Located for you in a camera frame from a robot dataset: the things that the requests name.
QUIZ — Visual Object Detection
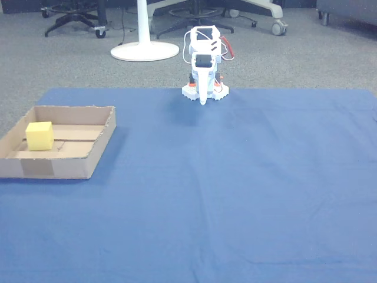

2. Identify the grey furniture with metal leg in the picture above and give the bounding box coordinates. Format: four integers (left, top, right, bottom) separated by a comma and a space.
316, 0, 377, 27

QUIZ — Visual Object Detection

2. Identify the white table leg with casters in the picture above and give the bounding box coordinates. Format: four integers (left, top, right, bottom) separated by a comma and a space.
228, 0, 289, 37

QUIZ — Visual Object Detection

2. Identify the black floor cable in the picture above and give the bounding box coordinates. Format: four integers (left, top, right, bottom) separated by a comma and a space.
117, 8, 139, 47

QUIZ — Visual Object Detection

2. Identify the yellow foam block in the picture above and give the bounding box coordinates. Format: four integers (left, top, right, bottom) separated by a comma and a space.
25, 121, 55, 152

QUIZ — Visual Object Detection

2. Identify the black office chair base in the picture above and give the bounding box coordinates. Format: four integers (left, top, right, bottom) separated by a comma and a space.
41, 0, 108, 40

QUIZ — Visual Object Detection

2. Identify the blue cloth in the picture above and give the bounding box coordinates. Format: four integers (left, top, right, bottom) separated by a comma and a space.
0, 87, 377, 283

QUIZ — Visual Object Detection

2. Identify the thin white cable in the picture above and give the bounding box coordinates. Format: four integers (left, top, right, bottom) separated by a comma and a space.
183, 30, 193, 65

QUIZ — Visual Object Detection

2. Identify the red sleeved cable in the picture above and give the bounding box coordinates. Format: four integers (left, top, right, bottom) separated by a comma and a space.
218, 35, 236, 62

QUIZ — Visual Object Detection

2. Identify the shallow cardboard box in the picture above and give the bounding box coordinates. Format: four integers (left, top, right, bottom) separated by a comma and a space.
0, 105, 117, 180

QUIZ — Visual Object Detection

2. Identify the white round pedestal stand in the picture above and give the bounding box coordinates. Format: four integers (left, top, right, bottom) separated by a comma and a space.
110, 0, 180, 62

